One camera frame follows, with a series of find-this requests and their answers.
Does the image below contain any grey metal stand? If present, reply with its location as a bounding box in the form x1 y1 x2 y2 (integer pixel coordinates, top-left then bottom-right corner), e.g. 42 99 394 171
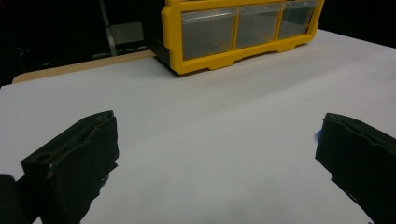
98 0 148 58

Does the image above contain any white table mat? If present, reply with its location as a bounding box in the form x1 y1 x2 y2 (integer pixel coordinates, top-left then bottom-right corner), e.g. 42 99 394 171
0 29 396 224

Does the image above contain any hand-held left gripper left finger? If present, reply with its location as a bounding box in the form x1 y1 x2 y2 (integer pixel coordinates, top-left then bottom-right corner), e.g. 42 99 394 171
21 110 120 224

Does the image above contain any grid of clear drawers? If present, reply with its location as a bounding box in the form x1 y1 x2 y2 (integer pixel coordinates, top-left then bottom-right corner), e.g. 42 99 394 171
180 0 320 62

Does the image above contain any yellow black organizer cabinet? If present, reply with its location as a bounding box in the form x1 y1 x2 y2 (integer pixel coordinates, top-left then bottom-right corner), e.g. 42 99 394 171
144 0 326 76

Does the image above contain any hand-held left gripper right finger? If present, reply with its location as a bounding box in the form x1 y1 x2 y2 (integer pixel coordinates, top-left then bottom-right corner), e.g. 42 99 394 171
315 112 396 224

